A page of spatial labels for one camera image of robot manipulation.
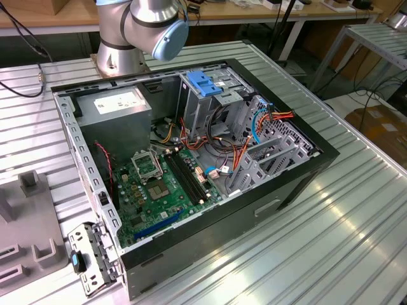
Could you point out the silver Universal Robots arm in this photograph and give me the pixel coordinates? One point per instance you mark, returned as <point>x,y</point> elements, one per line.
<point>121,54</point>

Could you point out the grey metal disk bay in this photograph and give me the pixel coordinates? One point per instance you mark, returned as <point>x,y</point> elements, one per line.
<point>251,173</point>

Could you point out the black RAM slot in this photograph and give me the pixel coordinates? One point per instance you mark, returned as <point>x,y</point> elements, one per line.
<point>188,178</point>
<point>192,178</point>
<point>180,178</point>
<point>184,178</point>

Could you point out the grey optical drive cage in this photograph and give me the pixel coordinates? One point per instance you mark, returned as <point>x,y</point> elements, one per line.
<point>194,108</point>

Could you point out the CPU socket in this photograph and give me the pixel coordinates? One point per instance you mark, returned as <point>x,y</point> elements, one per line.
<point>147,165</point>

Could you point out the square chipset heat sink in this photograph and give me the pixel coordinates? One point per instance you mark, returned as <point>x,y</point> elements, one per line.
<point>158,191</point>

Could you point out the green motherboard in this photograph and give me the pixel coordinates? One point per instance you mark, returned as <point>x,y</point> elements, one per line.
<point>165,211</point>

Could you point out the blue plastic drive latch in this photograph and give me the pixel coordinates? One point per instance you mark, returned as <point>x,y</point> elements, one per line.
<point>200,81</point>

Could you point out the black open PC case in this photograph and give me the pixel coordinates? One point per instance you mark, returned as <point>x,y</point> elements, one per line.
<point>222,228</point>

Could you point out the blue expansion slot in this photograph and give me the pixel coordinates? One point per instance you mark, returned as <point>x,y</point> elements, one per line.
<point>159,225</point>

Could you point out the grey power supply unit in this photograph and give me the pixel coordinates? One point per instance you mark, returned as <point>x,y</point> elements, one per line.
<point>117,133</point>

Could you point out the black latch blue stripe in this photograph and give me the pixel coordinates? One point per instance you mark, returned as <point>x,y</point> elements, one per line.
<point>78,262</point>

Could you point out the large brown cardboard box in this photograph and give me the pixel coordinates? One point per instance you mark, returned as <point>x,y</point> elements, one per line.
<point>381,127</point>

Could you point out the grey parts rack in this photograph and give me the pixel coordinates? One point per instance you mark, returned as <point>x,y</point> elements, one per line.
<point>31,222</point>

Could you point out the metal slat side table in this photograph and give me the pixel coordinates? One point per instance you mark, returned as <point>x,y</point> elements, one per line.
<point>375,38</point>

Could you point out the square brown base plate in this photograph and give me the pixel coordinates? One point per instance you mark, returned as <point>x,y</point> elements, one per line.
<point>94,65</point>

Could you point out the wooden desk white frame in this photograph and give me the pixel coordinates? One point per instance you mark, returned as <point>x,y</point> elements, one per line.
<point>229,12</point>

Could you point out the metal slot retainer bracket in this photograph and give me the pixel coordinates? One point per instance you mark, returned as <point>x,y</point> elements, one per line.
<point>79,238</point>

